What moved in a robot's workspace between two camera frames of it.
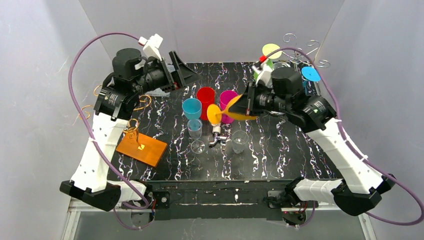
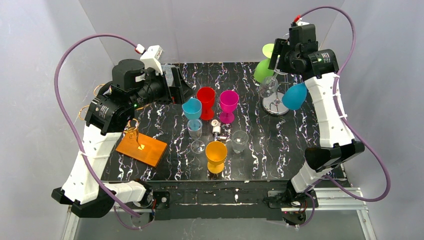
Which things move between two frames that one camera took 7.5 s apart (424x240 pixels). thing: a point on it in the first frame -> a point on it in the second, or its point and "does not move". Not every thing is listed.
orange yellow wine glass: x=214 y=113 -> x=216 y=152
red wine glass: x=207 y=96 does not move
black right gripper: x=251 y=102 -> x=276 y=52
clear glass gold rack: x=239 y=139 does not move
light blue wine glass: x=192 y=108 does not move
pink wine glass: x=226 y=97 does not move
